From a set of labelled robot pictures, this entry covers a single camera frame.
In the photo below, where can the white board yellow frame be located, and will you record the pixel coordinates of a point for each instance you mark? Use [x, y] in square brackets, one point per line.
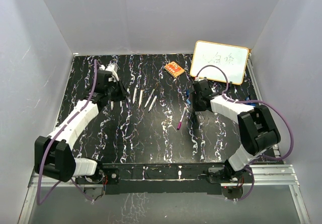
[215, 61]

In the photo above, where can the light blue cap marker pen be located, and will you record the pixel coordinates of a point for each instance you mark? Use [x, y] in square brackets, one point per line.
[149, 97]

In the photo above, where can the magenta cap marker pen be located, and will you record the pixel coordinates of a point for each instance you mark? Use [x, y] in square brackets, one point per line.
[181, 119]

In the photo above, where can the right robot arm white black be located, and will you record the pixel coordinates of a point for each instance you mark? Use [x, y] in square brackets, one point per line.
[257, 128]

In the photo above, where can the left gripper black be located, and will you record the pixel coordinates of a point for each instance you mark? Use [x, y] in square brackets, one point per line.
[123, 93]

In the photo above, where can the peach cap marker pen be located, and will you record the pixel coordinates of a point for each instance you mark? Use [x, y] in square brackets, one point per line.
[140, 98]

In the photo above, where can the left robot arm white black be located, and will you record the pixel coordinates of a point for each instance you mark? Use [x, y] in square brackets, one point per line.
[53, 154]

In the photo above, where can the orange spiral notebook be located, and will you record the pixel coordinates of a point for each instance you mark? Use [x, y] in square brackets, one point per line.
[174, 69]

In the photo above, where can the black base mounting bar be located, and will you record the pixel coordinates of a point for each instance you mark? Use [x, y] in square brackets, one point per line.
[168, 178]

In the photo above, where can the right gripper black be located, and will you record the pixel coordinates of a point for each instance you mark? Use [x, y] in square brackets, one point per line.
[196, 108]

